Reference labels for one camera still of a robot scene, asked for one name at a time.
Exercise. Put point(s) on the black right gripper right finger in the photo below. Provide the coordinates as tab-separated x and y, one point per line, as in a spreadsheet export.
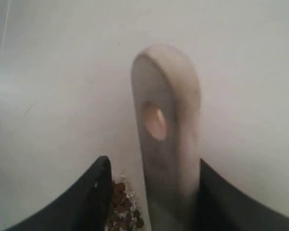
222	207

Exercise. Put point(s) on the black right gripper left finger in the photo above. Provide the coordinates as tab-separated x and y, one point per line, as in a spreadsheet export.
82	207

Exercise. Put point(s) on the white paint brush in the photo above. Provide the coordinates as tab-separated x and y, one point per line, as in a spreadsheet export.
167	96

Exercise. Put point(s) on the pile of rice and pellets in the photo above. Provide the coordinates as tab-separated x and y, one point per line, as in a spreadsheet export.
125	213

